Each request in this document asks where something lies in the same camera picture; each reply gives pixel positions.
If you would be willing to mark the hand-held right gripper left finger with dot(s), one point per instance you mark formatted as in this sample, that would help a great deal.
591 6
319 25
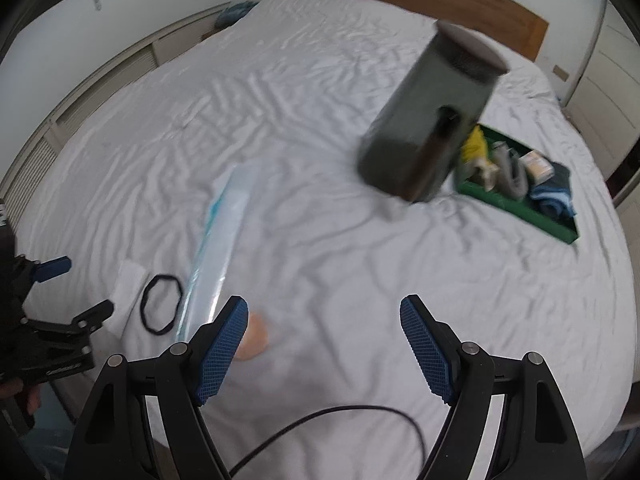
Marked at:
222 350

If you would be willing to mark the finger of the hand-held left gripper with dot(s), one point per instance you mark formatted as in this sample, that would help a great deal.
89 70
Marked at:
90 317
54 267

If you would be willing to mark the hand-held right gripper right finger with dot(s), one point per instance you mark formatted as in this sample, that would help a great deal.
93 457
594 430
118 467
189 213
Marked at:
427 355

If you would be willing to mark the round peach powder puff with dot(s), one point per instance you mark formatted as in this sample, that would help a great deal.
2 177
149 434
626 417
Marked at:
255 337

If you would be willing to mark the white cotton pad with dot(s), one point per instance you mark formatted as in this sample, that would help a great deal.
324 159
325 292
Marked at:
125 290

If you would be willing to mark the green tray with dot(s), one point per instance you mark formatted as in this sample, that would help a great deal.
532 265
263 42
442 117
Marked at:
520 210

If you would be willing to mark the grey sock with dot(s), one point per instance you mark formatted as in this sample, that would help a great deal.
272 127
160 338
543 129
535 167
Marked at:
512 180

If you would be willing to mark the dark teal towel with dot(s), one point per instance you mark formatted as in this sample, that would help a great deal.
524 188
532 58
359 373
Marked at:
552 192

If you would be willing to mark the yellow sock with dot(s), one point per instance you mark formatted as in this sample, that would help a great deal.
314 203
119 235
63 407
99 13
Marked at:
475 150

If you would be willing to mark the small orange box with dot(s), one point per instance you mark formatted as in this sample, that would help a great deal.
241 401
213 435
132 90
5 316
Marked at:
536 165

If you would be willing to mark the person's left hand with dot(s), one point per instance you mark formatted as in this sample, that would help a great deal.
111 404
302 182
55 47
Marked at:
34 402

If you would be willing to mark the dark glass jug brown lid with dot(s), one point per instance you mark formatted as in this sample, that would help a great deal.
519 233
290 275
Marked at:
420 115

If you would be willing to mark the blue cloth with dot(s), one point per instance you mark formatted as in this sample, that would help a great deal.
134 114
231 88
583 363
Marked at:
235 14

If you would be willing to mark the white wardrobe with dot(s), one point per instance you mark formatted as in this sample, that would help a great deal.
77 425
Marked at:
605 85

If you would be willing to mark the wall socket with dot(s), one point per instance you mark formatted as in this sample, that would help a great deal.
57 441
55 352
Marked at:
561 72

